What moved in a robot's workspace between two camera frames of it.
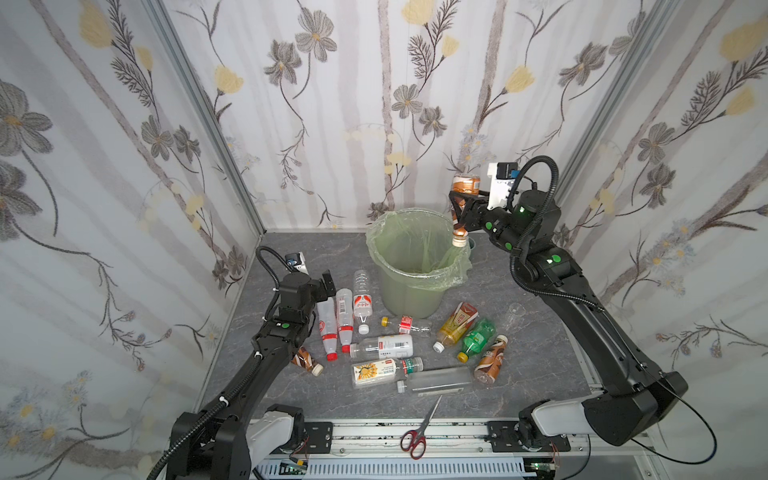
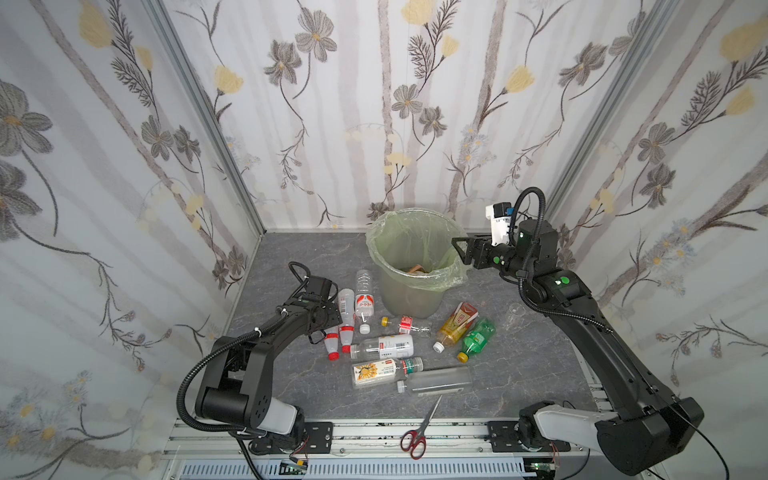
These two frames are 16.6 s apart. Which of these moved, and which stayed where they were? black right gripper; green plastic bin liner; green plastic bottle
Moved: black right gripper
Stayed: green plastic bin liner; green plastic bottle
